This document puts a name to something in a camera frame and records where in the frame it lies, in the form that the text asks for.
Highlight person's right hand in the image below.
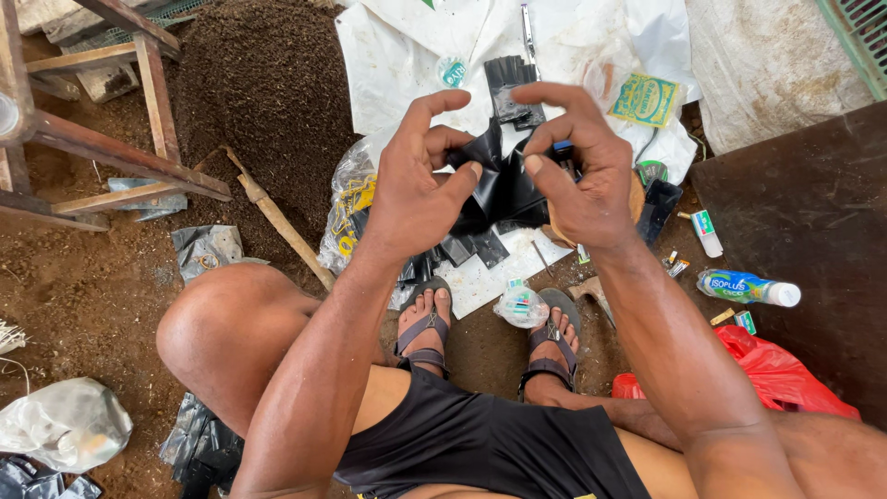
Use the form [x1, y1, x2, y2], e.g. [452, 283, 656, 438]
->
[509, 82, 643, 252]

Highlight person's left hand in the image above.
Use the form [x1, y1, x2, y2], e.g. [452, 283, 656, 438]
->
[360, 89, 485, 262]

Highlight black plastic nursery bag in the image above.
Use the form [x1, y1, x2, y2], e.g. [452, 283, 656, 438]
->
[443, 116, 577, 238]

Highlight blue stapler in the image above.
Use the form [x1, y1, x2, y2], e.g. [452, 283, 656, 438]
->
[553, 140, 579, 183]

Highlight round wooden block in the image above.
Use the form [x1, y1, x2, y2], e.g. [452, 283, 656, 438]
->
[541, 170, 647, 250]

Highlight clear bag of rubber bands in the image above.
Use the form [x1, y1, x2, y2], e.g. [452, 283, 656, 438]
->
[317, 136, 390, 275]

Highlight green round tape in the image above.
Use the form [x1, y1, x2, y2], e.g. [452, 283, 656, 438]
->
[635, 160, 669, 189]

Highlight black pouch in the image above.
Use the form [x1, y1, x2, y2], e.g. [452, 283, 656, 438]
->
[636, 178, 684, 248]

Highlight pile of folded black bags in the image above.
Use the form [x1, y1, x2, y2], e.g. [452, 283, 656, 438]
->
[398, 227, 512, 289]

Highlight metal nail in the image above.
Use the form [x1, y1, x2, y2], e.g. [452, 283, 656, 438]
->
[530, 240, 554, 280]

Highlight green and yellow paper packet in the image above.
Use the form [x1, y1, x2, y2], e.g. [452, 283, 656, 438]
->
[608, 72, 684, 130]

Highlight small white tube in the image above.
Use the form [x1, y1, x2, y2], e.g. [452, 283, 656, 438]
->
[678, 209, 725, 259]

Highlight small clear bag of boxes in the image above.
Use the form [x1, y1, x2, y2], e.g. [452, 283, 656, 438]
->
[492, 277, 551, 329]

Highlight wooden stick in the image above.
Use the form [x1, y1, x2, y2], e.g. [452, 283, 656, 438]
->
[220, 146, 338, 292]

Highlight small clear water cup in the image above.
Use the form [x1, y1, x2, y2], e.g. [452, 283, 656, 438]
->
[437, 55, 469, 89]

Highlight white plastic sheet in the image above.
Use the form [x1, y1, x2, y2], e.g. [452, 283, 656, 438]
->
[335, 0, 702, 321]

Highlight person's left sandal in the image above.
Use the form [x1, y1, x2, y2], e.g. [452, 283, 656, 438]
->
[393, 276, 454, 381]

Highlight person's sandal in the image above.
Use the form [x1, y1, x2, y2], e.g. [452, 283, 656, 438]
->
[393, 276, 454, 381]
[517, 287, 583, 403]

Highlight stack of black plastic bags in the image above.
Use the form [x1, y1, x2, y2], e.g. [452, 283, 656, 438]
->
[484, 55, 548, 133]

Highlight person's right sandal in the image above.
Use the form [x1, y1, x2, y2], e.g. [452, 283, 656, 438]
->
[517, 287, 583, 403]

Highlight heap of dark soil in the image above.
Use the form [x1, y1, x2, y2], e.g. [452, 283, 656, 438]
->
[165, 0, 364, 292]

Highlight metal cutter knife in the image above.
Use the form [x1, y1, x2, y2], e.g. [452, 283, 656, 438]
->
[520, 3, 543, 83]

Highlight plastic drink bottle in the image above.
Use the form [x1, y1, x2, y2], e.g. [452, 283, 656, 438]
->
[696, 268, 802, 309]

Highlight grey plastic scrap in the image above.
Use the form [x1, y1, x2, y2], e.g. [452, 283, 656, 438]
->
[170, 225, 270, 286]
[107, 177, 189, 223]

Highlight dirty white sack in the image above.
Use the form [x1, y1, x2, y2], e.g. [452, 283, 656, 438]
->
[685, 0, 875, 158]

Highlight dark brown board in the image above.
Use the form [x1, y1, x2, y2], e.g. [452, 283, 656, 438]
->
[689, 100, 887, 432]

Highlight red plastic bag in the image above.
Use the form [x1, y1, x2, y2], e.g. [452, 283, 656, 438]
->
[612, 325, 862, 422]

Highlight person's black shorts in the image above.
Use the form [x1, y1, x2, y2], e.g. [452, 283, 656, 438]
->
[333, 366, 654, 499]

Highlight green plastic crate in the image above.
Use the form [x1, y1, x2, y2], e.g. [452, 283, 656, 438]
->
[815, 0, 887, 102]

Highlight crumpled black plastic sheets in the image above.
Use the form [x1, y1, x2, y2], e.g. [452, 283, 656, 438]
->
[158, 391, 245, 499]

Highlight crumpled clear plastic bag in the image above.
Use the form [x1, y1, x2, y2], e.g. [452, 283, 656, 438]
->
[0, 377, 134, 475]

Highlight dark plastic scraps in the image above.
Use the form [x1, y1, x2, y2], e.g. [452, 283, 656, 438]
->
[0, 454, 103, 499]

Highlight wooden tool handle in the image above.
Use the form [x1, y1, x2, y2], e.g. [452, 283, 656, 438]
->
[565, 275, 618, 328]

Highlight wooden frame stool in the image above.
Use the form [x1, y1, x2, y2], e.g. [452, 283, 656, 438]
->
[0, 0, 234, 233]

